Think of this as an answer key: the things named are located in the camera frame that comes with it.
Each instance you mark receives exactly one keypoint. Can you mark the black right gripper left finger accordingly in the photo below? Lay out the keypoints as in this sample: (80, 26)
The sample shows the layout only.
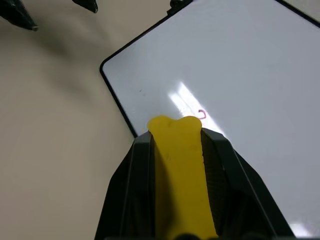
(132, 190)

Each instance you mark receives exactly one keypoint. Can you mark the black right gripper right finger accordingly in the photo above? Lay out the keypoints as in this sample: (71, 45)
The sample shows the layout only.
(235, 195)

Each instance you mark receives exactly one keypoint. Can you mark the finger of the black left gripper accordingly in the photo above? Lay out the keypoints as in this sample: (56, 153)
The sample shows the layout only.
(16, 13)
(87, 3)

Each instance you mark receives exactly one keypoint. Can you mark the yellow whiteboard eraser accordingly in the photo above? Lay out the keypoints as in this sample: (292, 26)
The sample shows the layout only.
(183, 175)

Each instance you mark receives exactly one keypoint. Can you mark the black whiteboard clip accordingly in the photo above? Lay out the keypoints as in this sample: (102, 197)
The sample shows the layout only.
(178, 4)

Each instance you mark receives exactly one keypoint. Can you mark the black-framed whiteboard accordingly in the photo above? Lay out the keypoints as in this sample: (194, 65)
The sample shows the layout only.
(225, 65)

